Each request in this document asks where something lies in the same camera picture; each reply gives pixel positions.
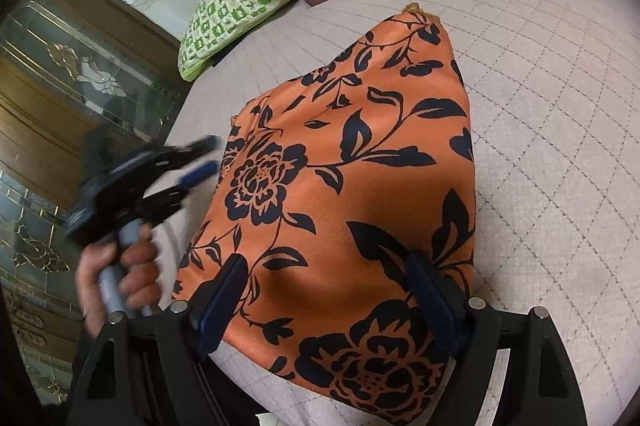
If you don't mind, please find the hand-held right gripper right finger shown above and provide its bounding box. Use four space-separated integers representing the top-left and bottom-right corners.
405 253 589 426

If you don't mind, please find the orange floral cloth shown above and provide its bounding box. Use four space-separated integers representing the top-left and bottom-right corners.
172 2 477 426

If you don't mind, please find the person's left hand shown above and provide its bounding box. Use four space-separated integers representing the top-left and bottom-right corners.
74 225 162 338

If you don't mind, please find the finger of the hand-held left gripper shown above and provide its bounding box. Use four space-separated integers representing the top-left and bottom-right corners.
142 161 219 227
149 134 222 167

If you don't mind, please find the wooden glass cabinet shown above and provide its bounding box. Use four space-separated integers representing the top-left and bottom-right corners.
0 0 194 408

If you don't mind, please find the green patterned cushion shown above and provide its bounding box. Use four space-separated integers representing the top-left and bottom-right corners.
178 0 302 82

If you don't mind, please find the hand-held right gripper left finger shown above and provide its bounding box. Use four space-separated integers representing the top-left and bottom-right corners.
70 253 249 426

